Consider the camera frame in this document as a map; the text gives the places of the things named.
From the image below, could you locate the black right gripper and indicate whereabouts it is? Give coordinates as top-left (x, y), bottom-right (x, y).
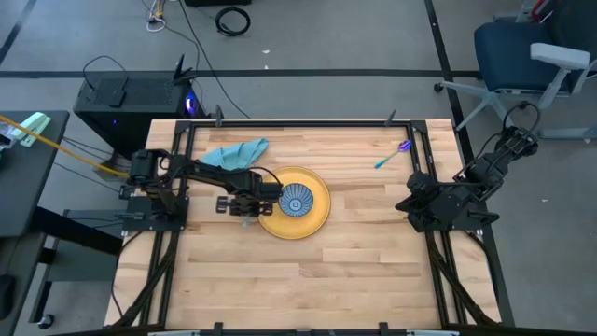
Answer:
top-left (395, 171), bottom-right (472, 220)

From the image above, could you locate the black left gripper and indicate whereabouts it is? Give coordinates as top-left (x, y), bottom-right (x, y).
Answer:
top-left (215, 193), bottom-right (274, 218)

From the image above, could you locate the teal cloth napkin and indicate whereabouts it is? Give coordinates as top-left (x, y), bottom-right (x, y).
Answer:
top-left (200, 137), bottom-right (271, 172)

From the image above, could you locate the red patterned bowl blue inside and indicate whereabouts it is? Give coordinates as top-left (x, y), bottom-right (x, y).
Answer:
top-left (278, 182), bottom-right (315, 218)

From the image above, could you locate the yellow ceramic plate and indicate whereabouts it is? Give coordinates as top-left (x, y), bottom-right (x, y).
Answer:
top-left (255, 165), bottom-right (332, 241)

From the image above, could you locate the purple spoon teal handle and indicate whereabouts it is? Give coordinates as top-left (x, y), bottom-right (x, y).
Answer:
top-left (373, 139), bottom-right (413, 170)

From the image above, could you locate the black computer tower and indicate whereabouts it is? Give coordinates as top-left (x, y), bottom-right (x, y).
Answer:
top-left (73, 69), bottom-right (206, 155)

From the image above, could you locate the small black adapter box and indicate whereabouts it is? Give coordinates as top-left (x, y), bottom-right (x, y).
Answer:
top-left (107, 88), bottom-right (128, 109)

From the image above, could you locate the black side desk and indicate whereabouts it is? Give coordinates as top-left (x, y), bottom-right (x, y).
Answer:
top-left (0, 110), bottom-right (125, 336)

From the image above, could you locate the mint green stapler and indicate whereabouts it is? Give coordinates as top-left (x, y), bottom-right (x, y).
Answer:
top-left (11, 111), bottom-right (52, 148)

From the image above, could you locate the black aluminium table frame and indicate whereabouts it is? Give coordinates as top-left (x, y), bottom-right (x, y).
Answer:
top-left (104, 119), bottom-right (514, 336)

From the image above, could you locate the long black floor cable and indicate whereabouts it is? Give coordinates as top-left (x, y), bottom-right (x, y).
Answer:
top-left (176, 0), bottom-right (253, 120)

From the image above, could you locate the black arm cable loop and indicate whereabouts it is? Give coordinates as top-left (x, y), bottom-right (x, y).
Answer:
top-left (501, 100), bottom-right (543, 141)

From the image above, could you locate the blue office chair white frame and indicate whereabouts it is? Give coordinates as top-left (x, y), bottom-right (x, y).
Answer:
top-left (433, 0), bottom-right (597, 144)

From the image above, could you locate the coiled black cable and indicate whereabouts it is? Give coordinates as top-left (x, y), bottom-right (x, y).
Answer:
top-left (214, 6), bottom-right (252, 37)

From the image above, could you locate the yellow arm cable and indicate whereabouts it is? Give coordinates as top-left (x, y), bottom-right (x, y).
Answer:
top-left (0, 114), bottom-right (131, 180)

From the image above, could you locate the white cable bundle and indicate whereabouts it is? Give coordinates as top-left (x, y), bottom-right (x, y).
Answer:
top-left (145, 0), bottom-right (168, 33)

